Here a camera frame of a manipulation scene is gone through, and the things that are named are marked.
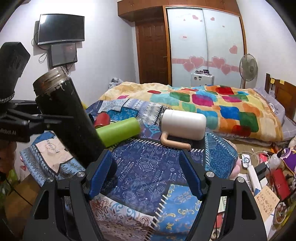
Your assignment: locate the black thermos bottle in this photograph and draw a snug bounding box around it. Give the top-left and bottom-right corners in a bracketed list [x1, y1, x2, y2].
[33, 66, 104, 168]

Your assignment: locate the white power strip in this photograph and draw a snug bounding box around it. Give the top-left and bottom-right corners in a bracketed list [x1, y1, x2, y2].
[241, 154, 262, 193]

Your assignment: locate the red box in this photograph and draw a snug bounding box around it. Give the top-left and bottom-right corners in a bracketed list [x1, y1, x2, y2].
[271, 168, 290, 201]

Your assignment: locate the red thermos bottle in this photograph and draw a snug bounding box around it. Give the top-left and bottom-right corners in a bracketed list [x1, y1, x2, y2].
[94, 112, 110, 128]

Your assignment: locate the green thermos bottle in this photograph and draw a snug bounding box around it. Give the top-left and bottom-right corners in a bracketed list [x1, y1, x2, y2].
[96, 117, 144, 148]

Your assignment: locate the blue patchwork cloth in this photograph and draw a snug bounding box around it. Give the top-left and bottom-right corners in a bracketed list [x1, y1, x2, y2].
[21, 98, 238, 240]

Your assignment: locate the grey clothes pile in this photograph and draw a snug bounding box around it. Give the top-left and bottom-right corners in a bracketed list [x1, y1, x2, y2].
[108, 77, 123, 89]

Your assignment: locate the grey pillow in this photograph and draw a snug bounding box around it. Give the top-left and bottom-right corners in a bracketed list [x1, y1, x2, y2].
[253, 87, 295, 141]

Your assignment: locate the white thermos bottle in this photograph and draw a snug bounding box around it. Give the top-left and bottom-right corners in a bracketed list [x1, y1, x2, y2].
[159, 109, 207, 141]

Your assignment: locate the colourful checkered quilt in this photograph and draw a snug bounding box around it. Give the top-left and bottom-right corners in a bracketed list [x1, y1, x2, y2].
[100, 82, 283, 142]

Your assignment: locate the wooden bed headboard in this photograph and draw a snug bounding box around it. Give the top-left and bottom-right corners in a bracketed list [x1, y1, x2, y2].
[264, 73, 296, 122]

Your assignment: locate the white small cabinet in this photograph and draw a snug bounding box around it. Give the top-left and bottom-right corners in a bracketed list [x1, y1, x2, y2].
[191, 69, 214, 87]

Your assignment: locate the brown wooden door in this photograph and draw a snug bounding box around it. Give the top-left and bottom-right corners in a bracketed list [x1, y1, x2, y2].
[135, 19, 170, 85]

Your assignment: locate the standing electric fan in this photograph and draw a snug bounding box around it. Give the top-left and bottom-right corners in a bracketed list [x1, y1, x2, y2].
[239, 54, 258, 88]

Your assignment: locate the frosted sliding wardrobe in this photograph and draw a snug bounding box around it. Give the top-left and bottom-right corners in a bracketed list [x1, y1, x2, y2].
[166, 8, 244, 88]

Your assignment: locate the small wall monitor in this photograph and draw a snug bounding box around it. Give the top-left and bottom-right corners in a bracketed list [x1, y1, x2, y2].
[48, 43, 78, 69]

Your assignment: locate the wall mounted black television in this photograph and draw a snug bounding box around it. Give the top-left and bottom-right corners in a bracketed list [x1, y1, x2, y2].
[37, 14, 85, 45]

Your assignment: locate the beige bottle handle strap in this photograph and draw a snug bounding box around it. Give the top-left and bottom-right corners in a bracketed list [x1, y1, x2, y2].
[160, 131, 192, 151]

